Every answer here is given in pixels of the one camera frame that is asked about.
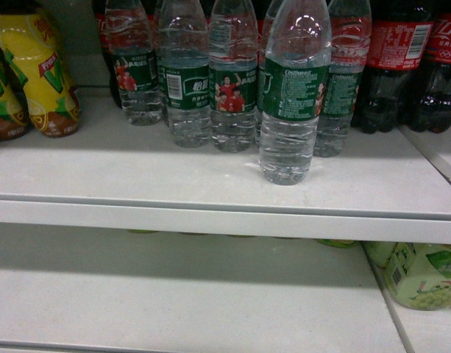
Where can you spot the water bottle red players label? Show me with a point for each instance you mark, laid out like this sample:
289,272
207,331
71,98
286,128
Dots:
233,67

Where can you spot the white lower shelf board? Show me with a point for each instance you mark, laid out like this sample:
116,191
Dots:
200,295

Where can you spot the yellow lemon tea bottle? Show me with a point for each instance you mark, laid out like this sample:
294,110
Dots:
30,47

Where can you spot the cola bottle red label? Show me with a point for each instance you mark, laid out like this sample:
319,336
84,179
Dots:
400,30

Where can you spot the water bottle right rear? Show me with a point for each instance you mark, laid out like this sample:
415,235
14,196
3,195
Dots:
351,24

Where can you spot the water bottle barcode label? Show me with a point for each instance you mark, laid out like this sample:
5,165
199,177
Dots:
184,61

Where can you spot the water bottle behind front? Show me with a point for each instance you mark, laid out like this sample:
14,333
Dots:
267,11

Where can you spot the water bottle far left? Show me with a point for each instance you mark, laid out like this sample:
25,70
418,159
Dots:
129,39

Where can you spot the white water shelf board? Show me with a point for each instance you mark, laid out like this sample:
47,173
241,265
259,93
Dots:
112,174

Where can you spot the clear water bottle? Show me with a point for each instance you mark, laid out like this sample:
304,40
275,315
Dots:
298,55

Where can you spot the cola bottle rear left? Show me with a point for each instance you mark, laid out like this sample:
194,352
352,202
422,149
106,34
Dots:
98,8

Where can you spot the cola bottle far right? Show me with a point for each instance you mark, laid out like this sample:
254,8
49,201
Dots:
429,106

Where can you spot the green grape drink carton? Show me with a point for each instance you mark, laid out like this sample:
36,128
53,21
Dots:
418,275

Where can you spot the lemon tea bottle left edge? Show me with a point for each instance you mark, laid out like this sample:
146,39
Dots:
13,117

